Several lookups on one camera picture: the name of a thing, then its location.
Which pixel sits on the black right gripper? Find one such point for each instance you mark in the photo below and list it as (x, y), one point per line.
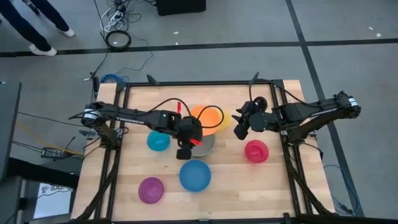
(253, 107)

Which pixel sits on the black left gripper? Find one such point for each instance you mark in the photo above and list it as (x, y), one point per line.
(190, 129)

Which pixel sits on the yellow plastic bowl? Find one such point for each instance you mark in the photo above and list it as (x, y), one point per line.
(227, 120)

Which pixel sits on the orange plastic bowl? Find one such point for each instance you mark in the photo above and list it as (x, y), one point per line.
(206, 119)

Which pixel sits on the teal plastic bowl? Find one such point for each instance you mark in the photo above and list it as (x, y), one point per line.
(158, 141)

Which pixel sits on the red plastic bowl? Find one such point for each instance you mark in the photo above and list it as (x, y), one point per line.
(256, 151)

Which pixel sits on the large blue plastic bowl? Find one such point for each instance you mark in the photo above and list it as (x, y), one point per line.
(195, 175)

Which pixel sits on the purple plastic bowl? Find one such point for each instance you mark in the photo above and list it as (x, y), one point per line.
(150, 190)

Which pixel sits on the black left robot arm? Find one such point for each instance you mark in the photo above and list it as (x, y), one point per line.
(124, 113)

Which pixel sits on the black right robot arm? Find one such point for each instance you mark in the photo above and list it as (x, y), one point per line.
(311, 113)

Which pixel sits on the grey metal bowl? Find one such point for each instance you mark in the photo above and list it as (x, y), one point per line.
(206, 147)

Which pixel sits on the small black device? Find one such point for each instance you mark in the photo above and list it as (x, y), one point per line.
(95, 84)

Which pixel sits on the black box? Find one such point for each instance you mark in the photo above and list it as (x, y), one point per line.
(180, 7)

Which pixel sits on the white power strip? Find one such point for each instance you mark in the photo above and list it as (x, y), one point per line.
(112, 20)

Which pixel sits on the black power adapter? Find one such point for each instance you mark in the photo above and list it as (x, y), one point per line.
(53, 152)

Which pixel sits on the white printed sign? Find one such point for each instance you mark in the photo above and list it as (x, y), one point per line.
(53, 200)

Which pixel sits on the person's white shoe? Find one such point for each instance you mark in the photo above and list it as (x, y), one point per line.
(66, 32)
(43, 50)

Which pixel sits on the dark grey cabinet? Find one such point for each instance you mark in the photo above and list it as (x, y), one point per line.
(9, 130)

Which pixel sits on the person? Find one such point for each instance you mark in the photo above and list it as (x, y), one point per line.
(18, 21)

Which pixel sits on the black frame bracket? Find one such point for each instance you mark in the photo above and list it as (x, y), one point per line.
(254, 78)
(152, 80)

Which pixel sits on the black aluminium table frame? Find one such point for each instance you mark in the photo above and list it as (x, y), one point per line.
(202, 83)

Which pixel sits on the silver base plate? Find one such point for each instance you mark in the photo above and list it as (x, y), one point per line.
(283, 132)
(87, 134)

